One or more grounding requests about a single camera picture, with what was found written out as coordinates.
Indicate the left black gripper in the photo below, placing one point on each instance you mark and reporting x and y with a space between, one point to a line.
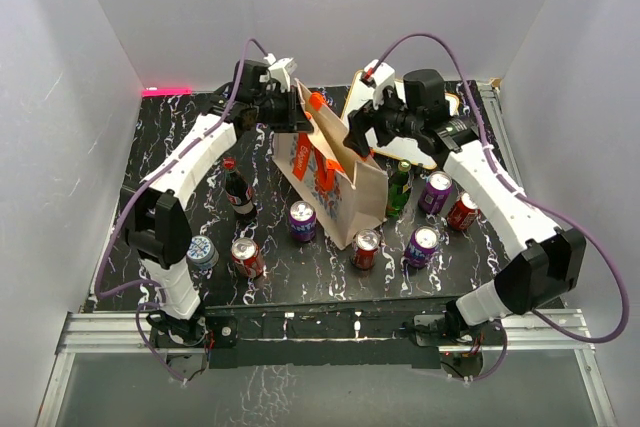
295 121

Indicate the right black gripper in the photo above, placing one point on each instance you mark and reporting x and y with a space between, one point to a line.
367 116

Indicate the beige canvas tote bag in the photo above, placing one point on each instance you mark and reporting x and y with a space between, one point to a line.
348 192

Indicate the green glass bottle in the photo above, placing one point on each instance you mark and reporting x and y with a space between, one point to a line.
399 189

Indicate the purple can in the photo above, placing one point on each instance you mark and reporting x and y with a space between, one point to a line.
435 193
422 245
302 221

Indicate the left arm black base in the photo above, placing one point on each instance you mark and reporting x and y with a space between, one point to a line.
200 331

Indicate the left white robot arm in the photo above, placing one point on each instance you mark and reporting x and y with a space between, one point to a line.
156 225

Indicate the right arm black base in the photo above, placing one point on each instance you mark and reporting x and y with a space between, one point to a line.
449 330

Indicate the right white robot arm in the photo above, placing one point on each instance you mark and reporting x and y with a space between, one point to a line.
545 260

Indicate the cola glass bottle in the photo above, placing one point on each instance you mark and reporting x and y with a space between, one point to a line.
238 192

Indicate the red can front centre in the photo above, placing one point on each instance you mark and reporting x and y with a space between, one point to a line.
366 243

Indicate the red can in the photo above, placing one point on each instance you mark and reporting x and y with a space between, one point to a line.
463 213
366 243
247 257

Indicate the pink tape strip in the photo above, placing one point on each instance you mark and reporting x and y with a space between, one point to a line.
161 92

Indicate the red can right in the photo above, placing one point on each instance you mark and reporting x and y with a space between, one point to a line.
463 213

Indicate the red can front left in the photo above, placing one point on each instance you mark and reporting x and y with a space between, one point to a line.
247 257

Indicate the blue white tin can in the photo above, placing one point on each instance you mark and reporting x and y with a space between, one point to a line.
202 253

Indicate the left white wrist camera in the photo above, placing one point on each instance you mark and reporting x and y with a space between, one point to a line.
280 70

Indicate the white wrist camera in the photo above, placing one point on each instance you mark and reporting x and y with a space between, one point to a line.
377 76
280 70

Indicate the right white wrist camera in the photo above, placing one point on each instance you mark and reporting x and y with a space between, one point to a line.
377 76

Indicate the aluminium frame rail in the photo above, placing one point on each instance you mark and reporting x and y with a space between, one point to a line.
326 364

